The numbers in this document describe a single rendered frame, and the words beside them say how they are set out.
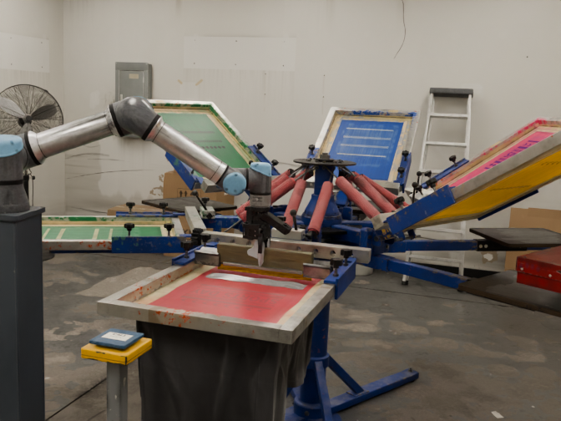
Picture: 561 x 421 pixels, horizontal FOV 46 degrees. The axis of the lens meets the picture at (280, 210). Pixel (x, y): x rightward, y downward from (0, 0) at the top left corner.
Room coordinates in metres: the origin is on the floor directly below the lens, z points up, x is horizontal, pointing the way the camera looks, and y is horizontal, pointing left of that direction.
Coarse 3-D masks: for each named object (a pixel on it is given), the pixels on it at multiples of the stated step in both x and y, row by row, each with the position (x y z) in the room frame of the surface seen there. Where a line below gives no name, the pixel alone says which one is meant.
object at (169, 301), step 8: (208, 272) 2.31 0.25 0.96; (216, 272) 2.31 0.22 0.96; (224, 272) 2.31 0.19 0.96; (232, 272) 2.32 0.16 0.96; (240, 272) 2.32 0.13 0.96; (192, 280) 2.20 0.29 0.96; (200, 280) 2.20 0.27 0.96; (208, 280) 2.21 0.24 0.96; (216, 280) 2.21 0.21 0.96; (224, 280) 2.21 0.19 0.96; (176, 288) 2.09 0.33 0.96; (184, 288) 2.09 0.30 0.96; (192, 288) 2.10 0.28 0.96; (168, 296) 2.00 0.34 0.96; (176, 296) 2.00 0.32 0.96; (152, 304) 1.91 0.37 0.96; (160, 304) 1.91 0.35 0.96; (168, 304) 1.92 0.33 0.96; (176, 304) 1.92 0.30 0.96; (184, 304) 1.92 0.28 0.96; (192, 304) 1.93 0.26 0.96; (200, 304) 1.93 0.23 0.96; (208, 312) 1.85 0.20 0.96
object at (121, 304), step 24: (192, 264) 2.32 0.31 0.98; (144, 288) 1.99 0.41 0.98; (120, 312) 1.78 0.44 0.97; (144, 312) 1.76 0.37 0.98; (168, 312) 1.74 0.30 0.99; (192, 312) 1.74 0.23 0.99; (312, 312) 1.83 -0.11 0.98; (240, 336) 1.67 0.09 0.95; (264, 336) 1.65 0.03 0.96; (288, 336) 1.63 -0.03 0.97
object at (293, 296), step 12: (264, 276) 2.28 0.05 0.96; (276, 276) 2.29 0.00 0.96; (252, 288) 2.13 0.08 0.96; (264, 288) 2.13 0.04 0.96; (276, 288) 2.14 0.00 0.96; (288, 288) 2.14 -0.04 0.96; (288, 300) 2.01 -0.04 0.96; (300, 300) 2.02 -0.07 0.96; (216, 312) 1.86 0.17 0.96; (228, 312) 1.86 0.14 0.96; (240, 312) 1.87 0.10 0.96; (252, 312) 1.87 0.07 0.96; (276, 312) 1.88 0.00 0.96
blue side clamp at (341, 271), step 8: (352, 264) 2.31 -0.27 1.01; (344, 272) 2.18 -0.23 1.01; (352, 272) 2.32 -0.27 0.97; (328, 280) 2.10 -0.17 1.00; (336, 280) 2.09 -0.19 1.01; (344, 280) 2.18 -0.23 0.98; (352, 280) 2.33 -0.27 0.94; (336, 288) 2.09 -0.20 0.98; (344, 288) 2.19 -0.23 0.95; (336, 296) 2.09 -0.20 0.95
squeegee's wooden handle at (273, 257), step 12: (228, 252) 2.32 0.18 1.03; (240, 252) 2.30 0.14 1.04; (264, 252) 2.27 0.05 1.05; (276, 252) 2.26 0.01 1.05; (288, 252) 2.25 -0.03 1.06; (300, 252) 2.24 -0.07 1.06; (312, 252) 2.24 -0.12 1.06; (252, 264) 2.29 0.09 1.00; (264, 264) 2.27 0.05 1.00; (276, 264) 2.26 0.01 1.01; (288, 264) 2.25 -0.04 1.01; (300, 264) 2.23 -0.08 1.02
